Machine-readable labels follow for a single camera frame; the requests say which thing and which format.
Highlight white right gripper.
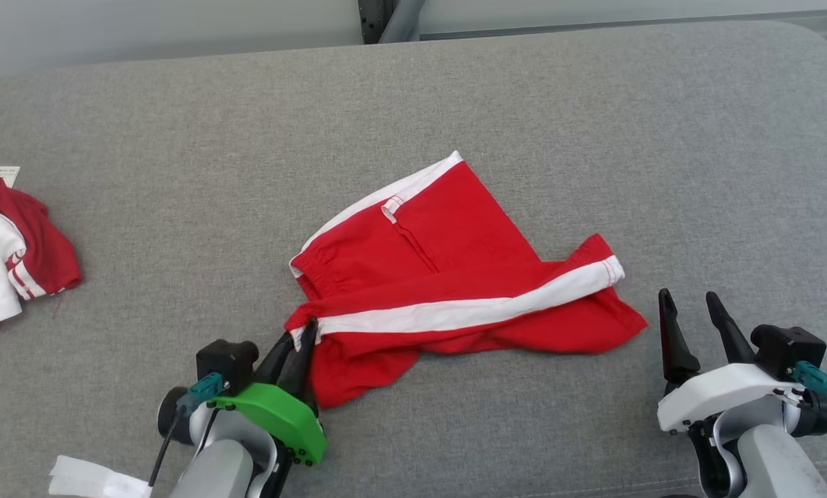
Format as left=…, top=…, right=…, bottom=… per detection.
left=657, top=288, right=806, bottom=436

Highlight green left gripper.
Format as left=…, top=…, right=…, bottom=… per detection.
left=210, top=318, right=329, bottom=465

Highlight red shorts white side stripe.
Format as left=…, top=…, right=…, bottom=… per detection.
left=284, top=151, right=648, bottom=409

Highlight red white basketball jersey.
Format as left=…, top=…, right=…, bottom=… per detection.
left=0, top=166, right=83, bottom=347

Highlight grey fabric sofa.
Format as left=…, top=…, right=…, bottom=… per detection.
left=0, top=21, right=827, bottom=498

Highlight grey rounded support foot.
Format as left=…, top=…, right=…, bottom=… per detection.
left=379, top=0, right=427, bottom=44

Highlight teal left camera connector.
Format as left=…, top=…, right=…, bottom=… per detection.
left=176, top=372, right=225, bottom=416

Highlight teal camera connector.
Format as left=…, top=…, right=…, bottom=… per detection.
left=792, top=361, right=827, bottom=409
left=176, top=372, right=225, bottom=416

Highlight teal right camera connector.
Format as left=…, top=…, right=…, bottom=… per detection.
left=792, top=361, right=827, bottom=409

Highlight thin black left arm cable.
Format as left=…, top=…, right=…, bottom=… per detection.
left=149, top=408, right=180, bottom=486

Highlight white left arm cable tag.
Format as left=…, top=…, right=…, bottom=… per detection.
left=48, top=455, right=153, bottom=498

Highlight grey wall skirting rail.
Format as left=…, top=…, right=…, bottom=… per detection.
left=419, top=10, right=827, bottom=41

